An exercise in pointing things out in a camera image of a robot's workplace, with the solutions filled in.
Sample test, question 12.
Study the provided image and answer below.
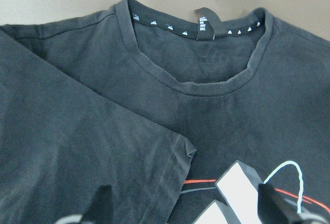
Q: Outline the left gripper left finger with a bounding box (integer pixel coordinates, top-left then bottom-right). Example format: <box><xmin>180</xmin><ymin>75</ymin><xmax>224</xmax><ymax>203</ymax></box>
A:
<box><xmin>81</xmin><ymin>185</ymin><xmax>113</xmax><ymax>223</ymax></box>

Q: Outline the black printed t-shirt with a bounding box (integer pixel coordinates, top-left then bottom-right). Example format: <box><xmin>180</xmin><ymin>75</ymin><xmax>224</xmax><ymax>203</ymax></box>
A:
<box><xmin>1</xmin><ymin>0</ymin><xmax>329</xmax><ymax>223</ymax></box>

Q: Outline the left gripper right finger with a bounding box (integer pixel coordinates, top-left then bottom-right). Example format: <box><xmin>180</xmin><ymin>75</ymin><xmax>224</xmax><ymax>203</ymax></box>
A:
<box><xmin>257</xmin><ymin>184</ymin><xmax>302</xmax><ymax>224</ymax></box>

